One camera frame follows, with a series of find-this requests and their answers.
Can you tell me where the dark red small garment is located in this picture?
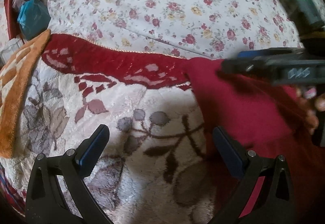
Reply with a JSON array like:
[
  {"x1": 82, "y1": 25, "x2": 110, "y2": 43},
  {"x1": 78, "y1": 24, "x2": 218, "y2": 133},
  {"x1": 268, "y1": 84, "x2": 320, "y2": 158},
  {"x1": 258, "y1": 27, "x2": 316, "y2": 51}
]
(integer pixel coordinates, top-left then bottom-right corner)
[{"x1": 184, "y1": 58, "x2": 324, "y2": 223}]

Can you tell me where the person's right hand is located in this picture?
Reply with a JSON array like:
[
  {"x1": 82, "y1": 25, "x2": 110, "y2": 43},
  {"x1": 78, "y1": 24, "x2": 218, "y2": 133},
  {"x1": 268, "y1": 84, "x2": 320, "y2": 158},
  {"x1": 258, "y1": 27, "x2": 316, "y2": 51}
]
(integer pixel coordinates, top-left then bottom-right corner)
[{"x1": 296, "y1": 86, "x2": 324, "y2": 135}]

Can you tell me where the white rose print bedsheet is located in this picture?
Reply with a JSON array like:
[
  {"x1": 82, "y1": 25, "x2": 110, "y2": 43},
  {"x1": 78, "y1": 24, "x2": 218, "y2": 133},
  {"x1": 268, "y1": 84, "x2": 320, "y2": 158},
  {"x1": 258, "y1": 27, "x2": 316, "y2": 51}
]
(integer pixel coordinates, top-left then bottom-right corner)
[{"x1": 48, "y1": 0, "x2": 300, "y2": 59}]

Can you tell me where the cream red floral plush blanket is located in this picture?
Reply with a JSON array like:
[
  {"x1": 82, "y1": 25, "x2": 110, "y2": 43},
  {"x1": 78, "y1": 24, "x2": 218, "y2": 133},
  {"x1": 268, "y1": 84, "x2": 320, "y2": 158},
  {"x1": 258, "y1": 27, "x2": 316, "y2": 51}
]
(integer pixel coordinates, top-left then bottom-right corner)
[{"x1": 1, "y1": 34, "x2": 220, "y2": 223}]

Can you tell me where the orange cream checkered plush blanket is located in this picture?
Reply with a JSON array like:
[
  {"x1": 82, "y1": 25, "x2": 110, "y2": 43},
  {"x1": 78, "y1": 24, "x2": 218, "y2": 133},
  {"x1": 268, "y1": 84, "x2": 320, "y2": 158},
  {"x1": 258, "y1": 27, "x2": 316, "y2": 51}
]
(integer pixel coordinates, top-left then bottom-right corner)
[{"x1": 1, "y1": 29, "x2": 51, "y2": 159}]

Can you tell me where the red box by bed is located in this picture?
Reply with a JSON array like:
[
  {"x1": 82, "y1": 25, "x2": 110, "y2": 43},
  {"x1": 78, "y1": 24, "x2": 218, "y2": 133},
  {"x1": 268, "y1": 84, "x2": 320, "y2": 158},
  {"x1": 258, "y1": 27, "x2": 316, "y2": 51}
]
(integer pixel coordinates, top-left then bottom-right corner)
[{"x1": 4, "y1": 0, "x2": 22, "y2": 40}]

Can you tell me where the teal plastic bag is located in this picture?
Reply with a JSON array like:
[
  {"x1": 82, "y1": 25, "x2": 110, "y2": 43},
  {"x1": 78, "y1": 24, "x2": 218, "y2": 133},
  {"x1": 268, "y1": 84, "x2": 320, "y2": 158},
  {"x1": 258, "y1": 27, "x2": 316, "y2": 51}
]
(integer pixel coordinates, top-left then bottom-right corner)
[{"x1": 17, "y1": 0, "x2": 51, "y2": 40}]

